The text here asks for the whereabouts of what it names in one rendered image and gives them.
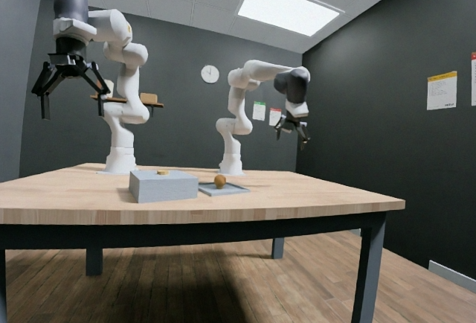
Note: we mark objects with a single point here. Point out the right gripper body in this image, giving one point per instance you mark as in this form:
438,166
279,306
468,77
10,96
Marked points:
76,47

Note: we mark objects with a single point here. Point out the light blue rimmed tray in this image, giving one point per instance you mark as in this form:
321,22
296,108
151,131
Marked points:
210,189

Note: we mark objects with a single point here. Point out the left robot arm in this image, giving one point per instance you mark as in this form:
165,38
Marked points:
294,83

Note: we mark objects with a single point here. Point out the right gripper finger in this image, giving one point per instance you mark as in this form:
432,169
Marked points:
102,94
46,89

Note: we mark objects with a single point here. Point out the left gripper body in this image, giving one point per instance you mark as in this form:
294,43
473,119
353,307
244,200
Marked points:
291,117

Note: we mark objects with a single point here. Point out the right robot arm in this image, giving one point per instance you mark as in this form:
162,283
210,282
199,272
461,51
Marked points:
73,19

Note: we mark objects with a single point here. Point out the light blue square block with center hole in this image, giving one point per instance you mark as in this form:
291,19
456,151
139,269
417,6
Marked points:
155,186

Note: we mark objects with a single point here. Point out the orange ball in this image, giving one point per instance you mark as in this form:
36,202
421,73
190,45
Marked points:
219,180

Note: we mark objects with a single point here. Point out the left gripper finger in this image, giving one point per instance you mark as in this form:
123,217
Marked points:
304,133
278,129

